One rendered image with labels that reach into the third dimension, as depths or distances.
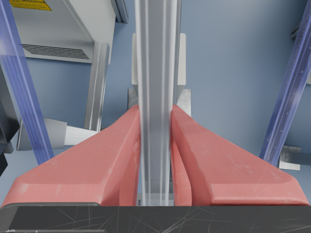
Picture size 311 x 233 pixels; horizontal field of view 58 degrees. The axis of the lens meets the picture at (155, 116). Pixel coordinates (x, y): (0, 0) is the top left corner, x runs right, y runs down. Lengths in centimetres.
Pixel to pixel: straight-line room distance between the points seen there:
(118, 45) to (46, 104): 38
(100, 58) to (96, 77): 6
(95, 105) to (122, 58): 40
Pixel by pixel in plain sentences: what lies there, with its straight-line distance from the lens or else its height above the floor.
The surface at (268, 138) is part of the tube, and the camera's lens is 27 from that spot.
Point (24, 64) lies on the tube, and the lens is 24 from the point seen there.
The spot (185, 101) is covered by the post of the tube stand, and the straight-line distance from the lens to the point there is 112.
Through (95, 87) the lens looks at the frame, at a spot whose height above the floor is 31.
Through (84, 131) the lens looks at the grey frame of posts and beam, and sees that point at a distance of 69.
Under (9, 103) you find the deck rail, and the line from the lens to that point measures 46.
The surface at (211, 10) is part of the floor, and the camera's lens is 126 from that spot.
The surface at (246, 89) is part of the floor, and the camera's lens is 119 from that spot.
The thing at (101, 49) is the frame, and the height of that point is 31.
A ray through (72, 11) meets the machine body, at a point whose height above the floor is 50.
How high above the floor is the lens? 111
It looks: 84 degrees down
